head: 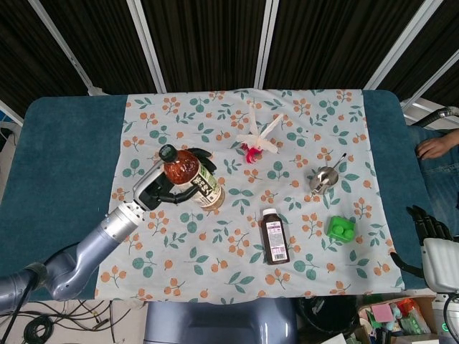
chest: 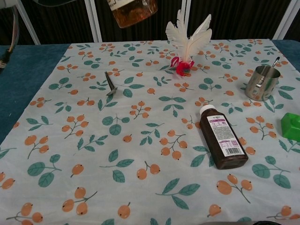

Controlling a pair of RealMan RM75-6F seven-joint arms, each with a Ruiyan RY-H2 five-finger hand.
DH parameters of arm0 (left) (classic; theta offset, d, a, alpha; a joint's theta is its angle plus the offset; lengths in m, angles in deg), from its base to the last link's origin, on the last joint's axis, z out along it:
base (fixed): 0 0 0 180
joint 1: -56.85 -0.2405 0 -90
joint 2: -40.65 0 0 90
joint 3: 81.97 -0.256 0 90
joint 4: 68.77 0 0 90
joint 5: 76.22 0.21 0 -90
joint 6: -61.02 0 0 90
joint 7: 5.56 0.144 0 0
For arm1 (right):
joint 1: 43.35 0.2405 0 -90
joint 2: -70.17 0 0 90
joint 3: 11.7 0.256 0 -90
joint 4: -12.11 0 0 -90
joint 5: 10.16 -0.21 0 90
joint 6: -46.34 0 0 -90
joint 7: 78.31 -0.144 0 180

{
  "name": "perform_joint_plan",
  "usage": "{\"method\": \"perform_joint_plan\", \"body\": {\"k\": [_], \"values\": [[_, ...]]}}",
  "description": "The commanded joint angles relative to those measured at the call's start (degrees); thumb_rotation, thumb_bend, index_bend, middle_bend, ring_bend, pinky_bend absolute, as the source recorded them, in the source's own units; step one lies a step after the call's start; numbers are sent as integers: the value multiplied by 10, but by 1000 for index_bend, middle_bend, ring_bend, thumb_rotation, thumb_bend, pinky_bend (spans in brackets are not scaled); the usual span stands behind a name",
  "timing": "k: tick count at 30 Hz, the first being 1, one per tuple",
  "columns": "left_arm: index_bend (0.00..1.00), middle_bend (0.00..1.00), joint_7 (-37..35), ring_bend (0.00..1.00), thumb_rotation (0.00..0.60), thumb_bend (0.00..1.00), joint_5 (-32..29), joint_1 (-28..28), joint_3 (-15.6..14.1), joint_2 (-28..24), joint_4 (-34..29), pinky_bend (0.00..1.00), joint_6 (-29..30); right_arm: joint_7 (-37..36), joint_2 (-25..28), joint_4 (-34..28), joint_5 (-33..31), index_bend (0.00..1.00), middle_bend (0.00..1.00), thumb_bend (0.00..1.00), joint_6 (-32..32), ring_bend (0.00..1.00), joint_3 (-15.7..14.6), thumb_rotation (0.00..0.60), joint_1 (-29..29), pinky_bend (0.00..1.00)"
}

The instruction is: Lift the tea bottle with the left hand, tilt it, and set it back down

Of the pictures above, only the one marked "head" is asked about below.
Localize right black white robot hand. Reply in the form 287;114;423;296
389;204;459;293

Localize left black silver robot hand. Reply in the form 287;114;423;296
131;146;218;211

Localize brown tea bottle green cap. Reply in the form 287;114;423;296
158;143;227;211

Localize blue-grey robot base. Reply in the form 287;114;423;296
144;298;298;344

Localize person's bare hand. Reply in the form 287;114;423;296
417;129;459;161

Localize brown medicine bottle white cap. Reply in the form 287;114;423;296
260;208;291;266

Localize cardboard box of clutter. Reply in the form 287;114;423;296
356;295;443;344

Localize person's blue jeans leg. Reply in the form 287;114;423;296
407;125;459;238

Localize floral patterned tablecloth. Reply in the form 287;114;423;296
93;87;407;305

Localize teal fabric table cover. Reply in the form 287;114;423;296
0;89;437;302

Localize green plastic block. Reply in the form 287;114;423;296
325;214;356;245

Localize white feather shuttlecock red base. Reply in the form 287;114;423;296
235;102;284;165

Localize black waste bin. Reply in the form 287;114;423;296
295;296;360;340

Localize stainless steel measuring cup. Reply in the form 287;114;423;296
308;153;348;196

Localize black flexible hose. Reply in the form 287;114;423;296
411;106;459;130

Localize white partition frame post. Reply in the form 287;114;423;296
126;0;168;93
361;0;435;91
252;0;281;90
27;0;105;96

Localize black floor cables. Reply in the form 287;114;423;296
0;300;126;344

